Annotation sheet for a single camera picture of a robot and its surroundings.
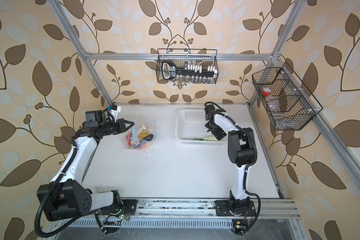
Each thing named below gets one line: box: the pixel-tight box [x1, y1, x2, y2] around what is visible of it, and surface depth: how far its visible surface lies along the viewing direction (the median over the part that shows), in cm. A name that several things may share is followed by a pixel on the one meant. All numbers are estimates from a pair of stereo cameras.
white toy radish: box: [192, 135, 218, 141], surface depth 96 cm
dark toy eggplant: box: [142, 134, 154, 142], surface depth 91 cm
